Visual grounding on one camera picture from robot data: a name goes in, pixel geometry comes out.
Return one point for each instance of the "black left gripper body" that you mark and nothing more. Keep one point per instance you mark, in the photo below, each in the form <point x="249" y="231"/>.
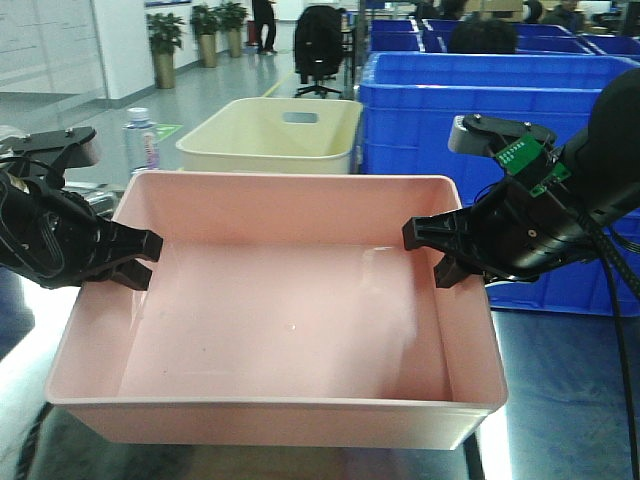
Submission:
<point x="49" y="235"/>

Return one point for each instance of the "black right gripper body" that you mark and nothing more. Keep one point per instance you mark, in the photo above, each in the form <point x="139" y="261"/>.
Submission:
<point x="517" y="237"/>

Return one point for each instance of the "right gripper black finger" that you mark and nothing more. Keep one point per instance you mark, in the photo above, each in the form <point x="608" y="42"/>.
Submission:
<point x="445" y="231"/>
<point x="452" y="270"/>

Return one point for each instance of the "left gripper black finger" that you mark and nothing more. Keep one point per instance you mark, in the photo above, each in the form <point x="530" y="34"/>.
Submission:
<point x="118" y="242"/>
<point x="127" y="272"/>

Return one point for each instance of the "pink plastic bin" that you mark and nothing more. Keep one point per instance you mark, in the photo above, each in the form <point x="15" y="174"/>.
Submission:
<point x="284" y="310"/>

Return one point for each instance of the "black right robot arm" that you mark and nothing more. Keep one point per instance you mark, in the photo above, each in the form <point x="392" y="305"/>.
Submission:
<point x="603" y="159"/>

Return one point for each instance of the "cream plastic bin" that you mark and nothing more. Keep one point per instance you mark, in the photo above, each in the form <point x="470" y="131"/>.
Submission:
<point x="275" y="135"/>

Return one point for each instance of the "green circuit board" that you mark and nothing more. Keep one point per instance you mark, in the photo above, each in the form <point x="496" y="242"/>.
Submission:
<point x="533" y="165"/>

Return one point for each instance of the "plastic water bottle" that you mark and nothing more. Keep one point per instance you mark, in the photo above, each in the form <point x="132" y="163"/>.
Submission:
<point x="140" y="141"/>

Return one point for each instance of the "blue plastic crate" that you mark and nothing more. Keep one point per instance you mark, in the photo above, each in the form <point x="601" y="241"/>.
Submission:
<point x="410" y="101"/>

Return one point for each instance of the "potted plant gold pot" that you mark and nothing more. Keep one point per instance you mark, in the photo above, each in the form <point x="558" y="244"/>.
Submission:
<point x="165" y="32"/>

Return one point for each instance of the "black office chair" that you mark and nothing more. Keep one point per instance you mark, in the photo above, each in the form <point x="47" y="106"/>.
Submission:
<point x="318" y="49"/>

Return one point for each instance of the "standing person in black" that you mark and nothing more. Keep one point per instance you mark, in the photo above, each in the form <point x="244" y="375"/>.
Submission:
<point x="265" y="26"/>

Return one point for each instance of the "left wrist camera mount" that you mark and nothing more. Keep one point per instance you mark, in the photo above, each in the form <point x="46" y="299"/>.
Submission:
<point x="62" y="149"/>

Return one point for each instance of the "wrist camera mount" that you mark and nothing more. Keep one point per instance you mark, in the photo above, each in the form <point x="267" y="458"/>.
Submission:
<point x="62" y="149"/>
<point x="482" y="135"/>

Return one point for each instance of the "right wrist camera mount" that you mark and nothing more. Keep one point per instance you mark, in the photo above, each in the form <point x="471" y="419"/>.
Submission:
<point x="482" y="135"/>

